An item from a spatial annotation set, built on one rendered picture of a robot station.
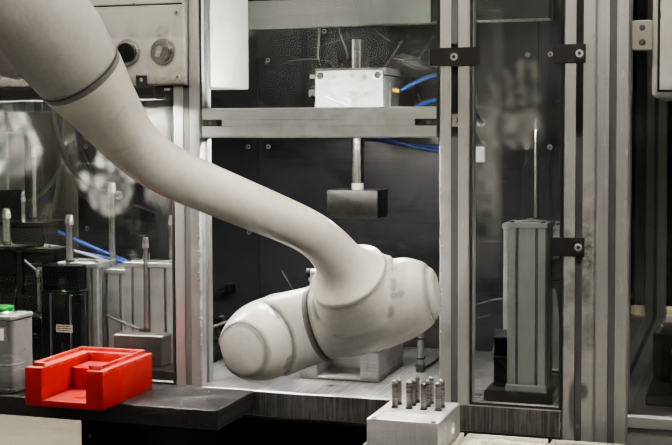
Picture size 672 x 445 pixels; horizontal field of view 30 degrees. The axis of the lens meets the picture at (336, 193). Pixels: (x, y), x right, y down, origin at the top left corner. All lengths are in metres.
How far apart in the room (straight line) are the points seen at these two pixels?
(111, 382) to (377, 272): 0.46
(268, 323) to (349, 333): 0.10
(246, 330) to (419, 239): 0.72
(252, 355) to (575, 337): 0.47
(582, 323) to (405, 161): 0.60
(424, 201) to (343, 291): 0.71
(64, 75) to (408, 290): 0.51
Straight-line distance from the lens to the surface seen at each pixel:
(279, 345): 1.60
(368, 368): 1.96
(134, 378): 1.89
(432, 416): 1.67
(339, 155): 2.28
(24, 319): 1.96
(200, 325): 1.94
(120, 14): 1.96
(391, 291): 1.57
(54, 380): 1.88
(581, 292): 1.78
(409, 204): 2.25
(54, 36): 1.35
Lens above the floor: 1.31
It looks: 3 degrees down
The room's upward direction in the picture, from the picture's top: straight up
